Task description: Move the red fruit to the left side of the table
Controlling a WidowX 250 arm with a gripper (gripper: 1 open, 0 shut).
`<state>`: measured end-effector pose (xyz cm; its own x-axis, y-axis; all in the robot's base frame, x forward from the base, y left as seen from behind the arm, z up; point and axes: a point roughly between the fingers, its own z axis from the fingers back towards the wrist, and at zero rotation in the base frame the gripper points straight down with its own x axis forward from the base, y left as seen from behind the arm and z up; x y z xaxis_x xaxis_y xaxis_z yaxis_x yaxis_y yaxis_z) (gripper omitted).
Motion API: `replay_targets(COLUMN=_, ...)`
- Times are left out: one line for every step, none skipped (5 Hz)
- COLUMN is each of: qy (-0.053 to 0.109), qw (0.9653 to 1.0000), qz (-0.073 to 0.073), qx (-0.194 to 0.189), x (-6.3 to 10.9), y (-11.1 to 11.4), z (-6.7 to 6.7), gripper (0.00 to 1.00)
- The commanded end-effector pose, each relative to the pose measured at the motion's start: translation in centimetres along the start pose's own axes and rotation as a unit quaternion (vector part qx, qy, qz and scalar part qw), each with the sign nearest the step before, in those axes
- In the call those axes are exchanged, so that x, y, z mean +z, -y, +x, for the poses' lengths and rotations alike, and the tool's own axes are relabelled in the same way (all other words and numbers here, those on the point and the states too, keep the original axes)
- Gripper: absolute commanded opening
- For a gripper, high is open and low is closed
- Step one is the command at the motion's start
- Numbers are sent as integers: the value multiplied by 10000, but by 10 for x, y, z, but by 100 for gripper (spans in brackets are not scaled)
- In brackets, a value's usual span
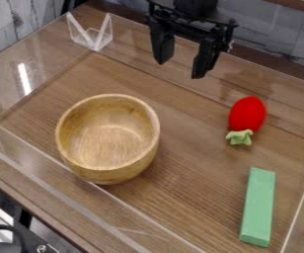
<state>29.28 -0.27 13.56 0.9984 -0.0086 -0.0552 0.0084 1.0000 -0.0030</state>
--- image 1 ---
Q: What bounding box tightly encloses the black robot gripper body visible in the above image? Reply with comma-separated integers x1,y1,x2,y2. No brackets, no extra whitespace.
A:
148,0,240,52

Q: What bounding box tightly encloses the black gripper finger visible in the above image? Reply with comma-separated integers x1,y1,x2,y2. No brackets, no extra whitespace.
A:
192,38,224,79
151,20,175,64

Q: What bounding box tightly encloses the red plush strawberry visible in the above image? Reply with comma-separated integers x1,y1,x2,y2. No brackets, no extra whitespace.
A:
227,96,267,146

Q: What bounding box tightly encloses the wooden bowl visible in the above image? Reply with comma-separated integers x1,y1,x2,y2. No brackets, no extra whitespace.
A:
54,94,161,185

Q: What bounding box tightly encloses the green rectangular block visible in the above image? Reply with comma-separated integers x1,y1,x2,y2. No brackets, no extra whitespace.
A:
240,167,276,247

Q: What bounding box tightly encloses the clear acrylic corner bracket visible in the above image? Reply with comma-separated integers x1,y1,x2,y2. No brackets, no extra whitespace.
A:
66,12,113,51

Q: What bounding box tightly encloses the clear acrylic enclosure wall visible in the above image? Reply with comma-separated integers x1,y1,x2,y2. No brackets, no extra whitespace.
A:
0,15,304,253

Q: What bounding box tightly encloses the black table leg bracket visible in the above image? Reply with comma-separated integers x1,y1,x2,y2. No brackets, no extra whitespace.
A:
14,207,78,253

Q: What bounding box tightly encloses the black cable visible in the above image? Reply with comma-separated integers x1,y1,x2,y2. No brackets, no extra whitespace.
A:
0,223,29,253

